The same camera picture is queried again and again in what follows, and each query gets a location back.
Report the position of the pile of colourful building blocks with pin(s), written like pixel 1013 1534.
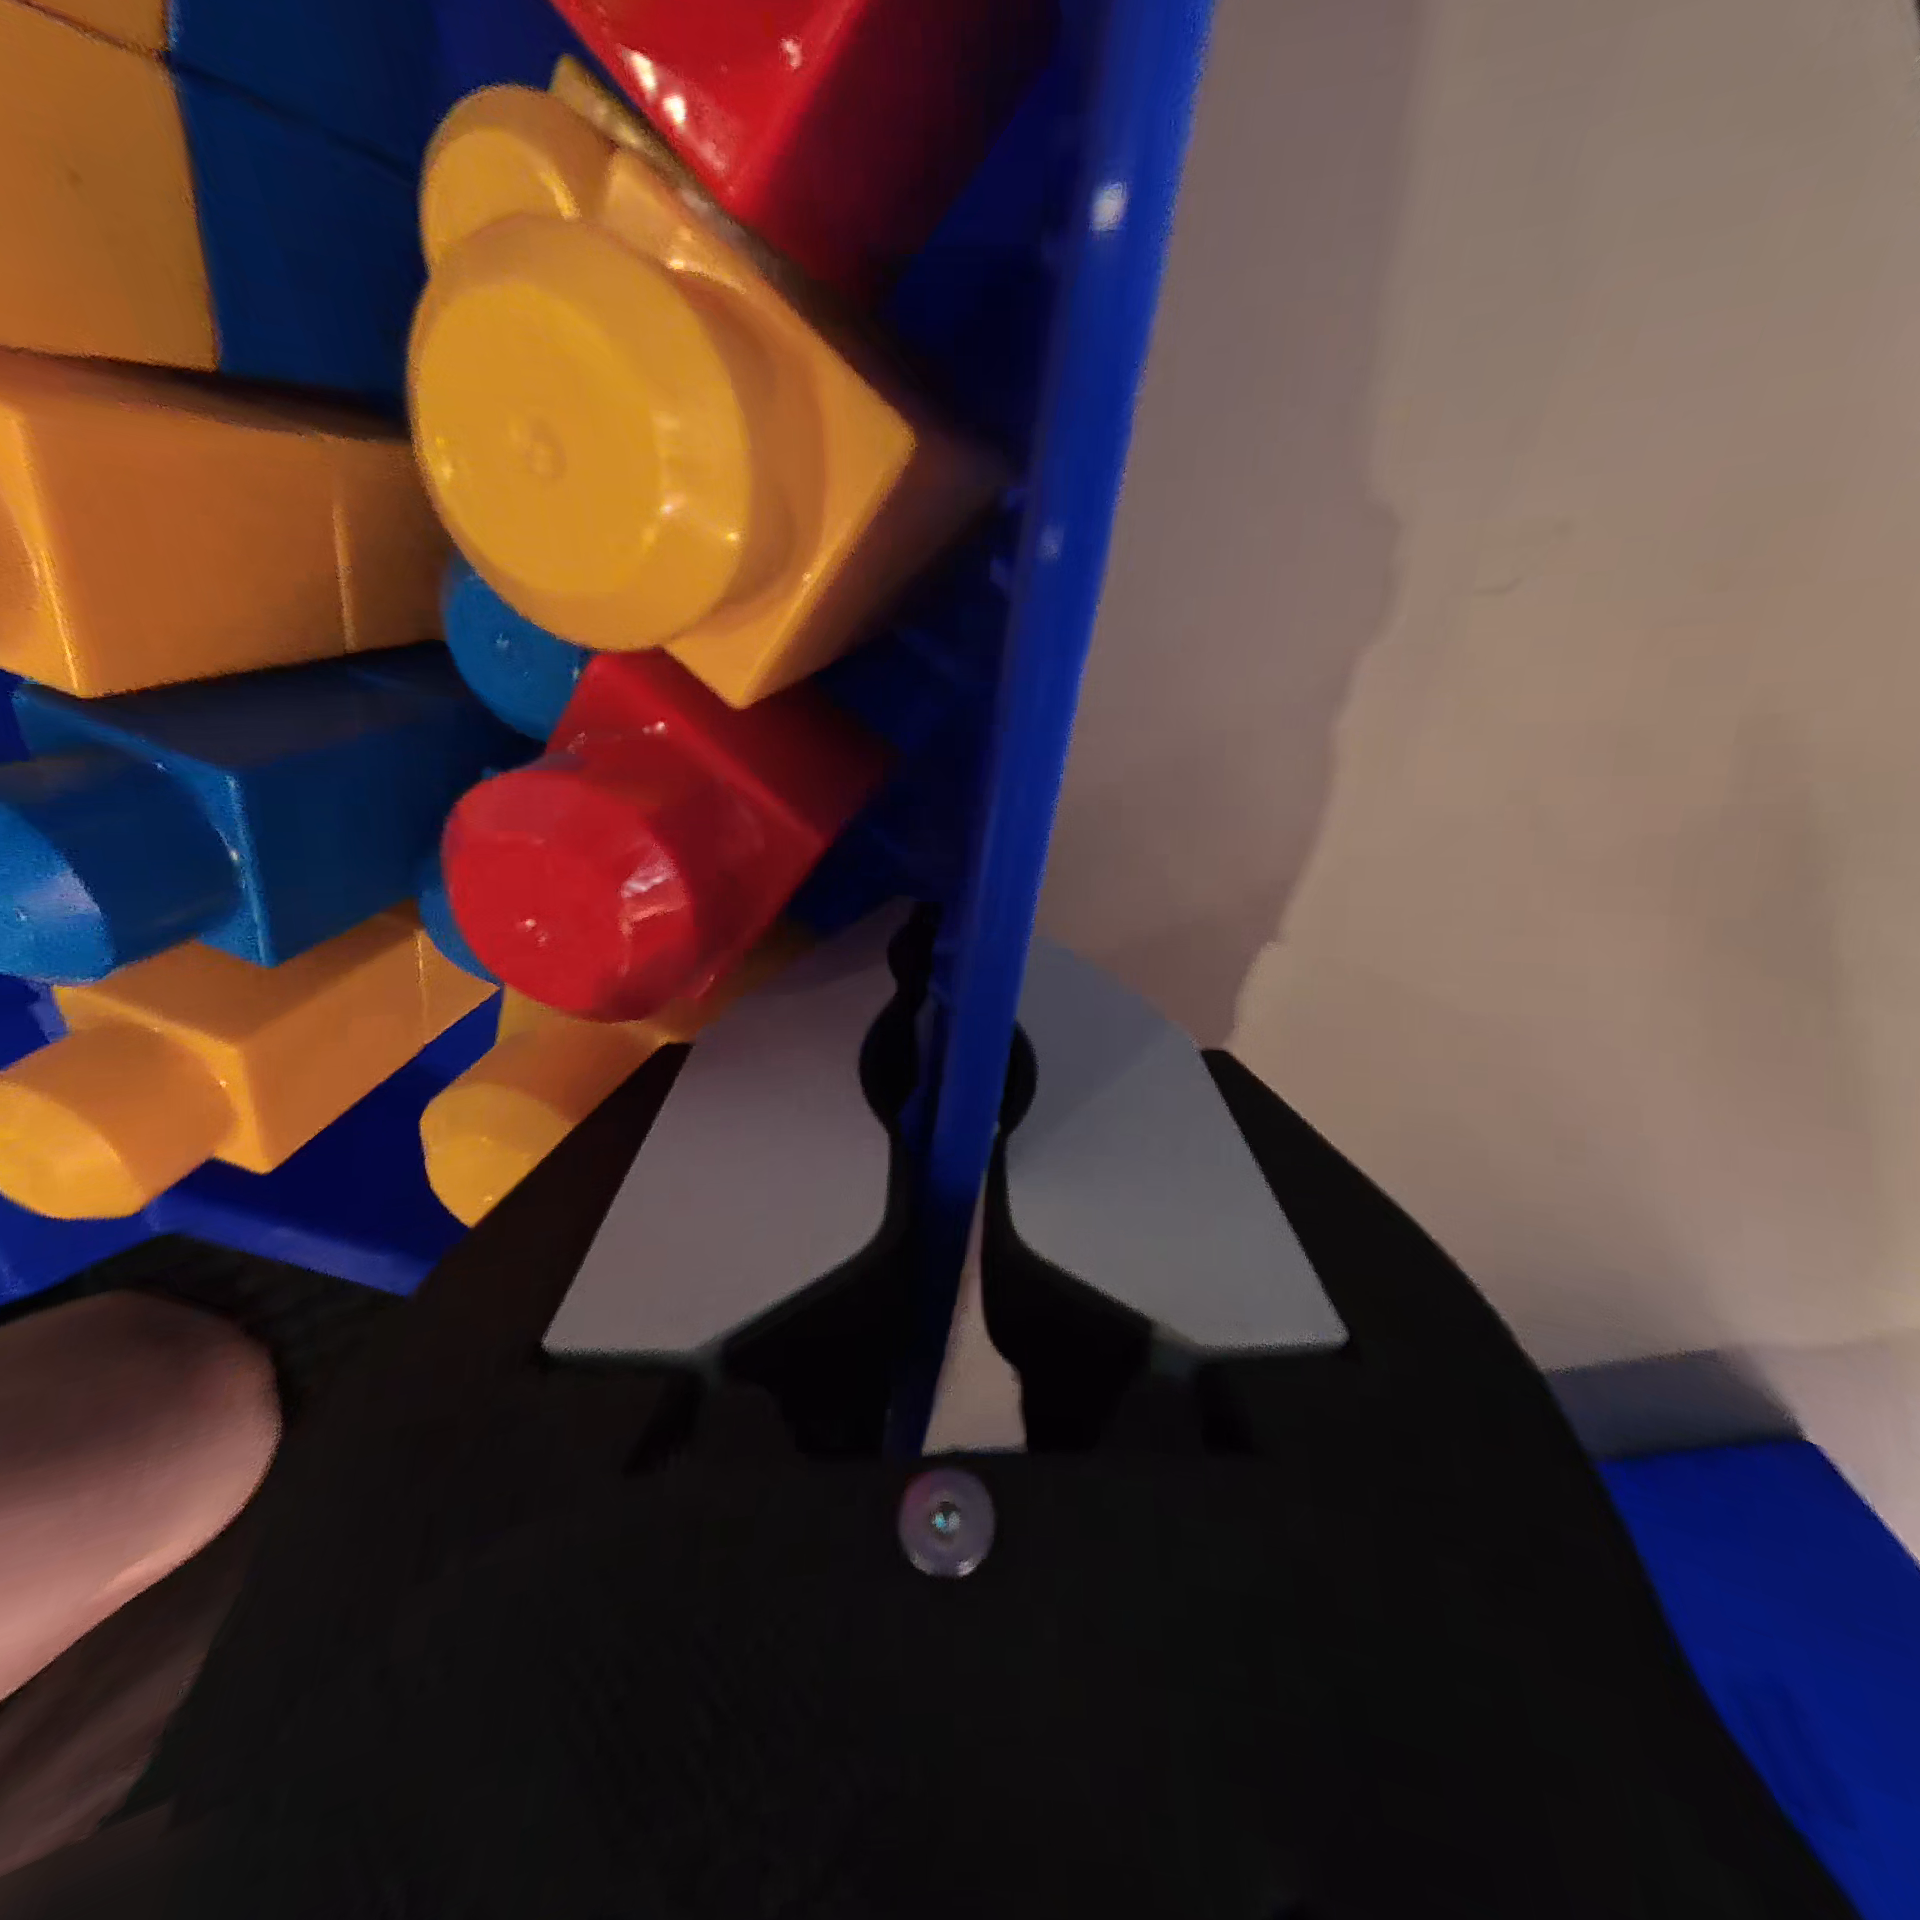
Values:
pixel 570 436

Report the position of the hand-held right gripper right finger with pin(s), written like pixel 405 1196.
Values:
pixel 1155 1202

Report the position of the blue plastic bin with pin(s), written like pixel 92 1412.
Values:
pixel 1798 1621
pixel 1080 375

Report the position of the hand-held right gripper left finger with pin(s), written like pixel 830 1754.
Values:
pixel 749 1185

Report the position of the person's right hand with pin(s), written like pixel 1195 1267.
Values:
pixel 120 1441

